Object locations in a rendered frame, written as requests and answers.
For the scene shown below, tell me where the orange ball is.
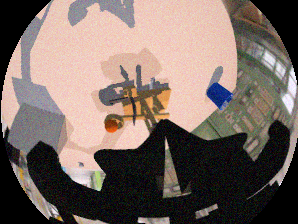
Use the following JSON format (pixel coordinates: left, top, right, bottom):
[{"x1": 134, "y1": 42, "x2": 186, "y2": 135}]
[{"x1": 104, "y1": 119, "x2": 117, "y2": 132}]

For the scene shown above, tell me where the blue mug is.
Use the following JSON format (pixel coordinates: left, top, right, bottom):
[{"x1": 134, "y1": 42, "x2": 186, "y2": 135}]
[{"x1": 205, "y1": 81, "x2": 233, "y2": 111}]

